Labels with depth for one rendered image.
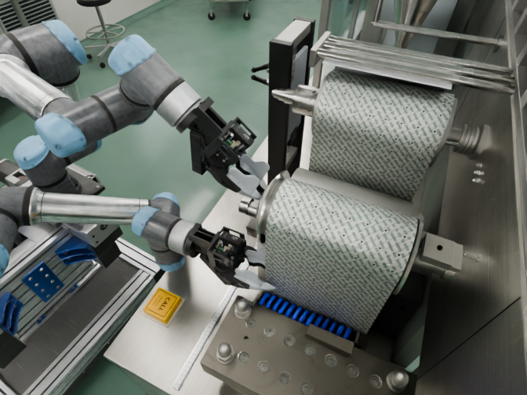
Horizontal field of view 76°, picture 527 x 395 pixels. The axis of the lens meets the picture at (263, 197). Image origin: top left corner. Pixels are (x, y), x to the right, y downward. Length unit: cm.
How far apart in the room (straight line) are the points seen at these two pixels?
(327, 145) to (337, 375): 46
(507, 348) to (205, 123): 50
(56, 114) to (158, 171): 204
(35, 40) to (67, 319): 127
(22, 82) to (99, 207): 32
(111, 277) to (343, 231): 151
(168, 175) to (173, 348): 186
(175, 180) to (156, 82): 198
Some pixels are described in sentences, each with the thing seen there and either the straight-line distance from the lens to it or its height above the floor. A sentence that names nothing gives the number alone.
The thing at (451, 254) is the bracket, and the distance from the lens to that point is 61.
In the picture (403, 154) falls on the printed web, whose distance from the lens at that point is 71.
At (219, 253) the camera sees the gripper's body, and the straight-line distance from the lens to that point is 72.
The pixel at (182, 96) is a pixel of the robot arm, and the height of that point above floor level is 144.
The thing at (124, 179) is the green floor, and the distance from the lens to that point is 269.
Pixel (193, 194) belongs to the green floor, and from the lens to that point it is 243.
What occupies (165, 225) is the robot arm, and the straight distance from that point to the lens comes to 78.
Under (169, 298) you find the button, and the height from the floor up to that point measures 92.
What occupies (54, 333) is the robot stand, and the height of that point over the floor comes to 21.
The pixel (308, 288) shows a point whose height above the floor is 111.
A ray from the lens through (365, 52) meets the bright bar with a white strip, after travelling 73.
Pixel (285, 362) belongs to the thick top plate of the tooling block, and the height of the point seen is 103.
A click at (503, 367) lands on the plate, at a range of 41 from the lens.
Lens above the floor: 174
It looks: 48 degrees down
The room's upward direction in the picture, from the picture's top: straight up
